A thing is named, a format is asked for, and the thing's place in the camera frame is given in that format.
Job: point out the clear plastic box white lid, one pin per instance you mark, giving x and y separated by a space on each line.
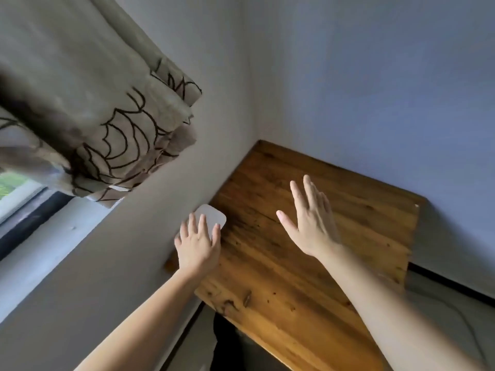
214 216

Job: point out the wooden folding table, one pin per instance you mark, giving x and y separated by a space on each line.
294 289

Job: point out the person's left hand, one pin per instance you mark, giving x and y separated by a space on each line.
197 255

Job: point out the person's right forearm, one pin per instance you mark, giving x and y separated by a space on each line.
386 316

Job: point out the beige patterned curtain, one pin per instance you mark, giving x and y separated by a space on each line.
77 92

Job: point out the person's left forearm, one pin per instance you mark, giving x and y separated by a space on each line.
147 328

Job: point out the person's right hand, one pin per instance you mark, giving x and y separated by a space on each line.
315 231

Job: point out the person's black trousers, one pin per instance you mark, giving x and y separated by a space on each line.
232 351

